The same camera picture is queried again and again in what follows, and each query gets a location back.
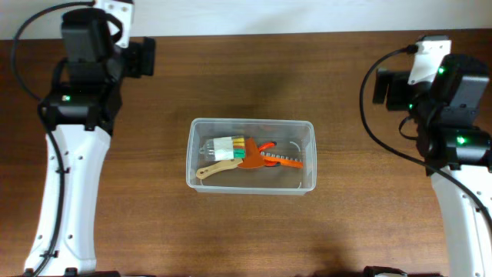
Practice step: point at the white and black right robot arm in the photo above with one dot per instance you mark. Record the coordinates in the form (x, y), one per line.
(455, 153)

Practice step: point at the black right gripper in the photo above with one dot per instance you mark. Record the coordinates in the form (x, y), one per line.
(396, 85)

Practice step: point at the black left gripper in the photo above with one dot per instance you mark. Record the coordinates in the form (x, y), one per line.
(144, 55)

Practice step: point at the red handled small pliers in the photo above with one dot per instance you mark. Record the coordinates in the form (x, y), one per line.
(262, 148)

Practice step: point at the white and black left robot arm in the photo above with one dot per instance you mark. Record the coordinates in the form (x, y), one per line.
(78, 116)

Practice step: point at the orange holder of drill bits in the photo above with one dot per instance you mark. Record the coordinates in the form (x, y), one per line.
(273, 160)

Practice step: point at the clear plastic storage container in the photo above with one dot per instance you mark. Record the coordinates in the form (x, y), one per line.
(295, 139)

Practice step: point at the orange scraper with wooden handle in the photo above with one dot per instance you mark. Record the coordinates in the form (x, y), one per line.
(253, 160)

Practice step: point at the clear case of coloured screwdrivers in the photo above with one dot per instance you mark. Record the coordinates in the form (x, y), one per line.
(224, 148)

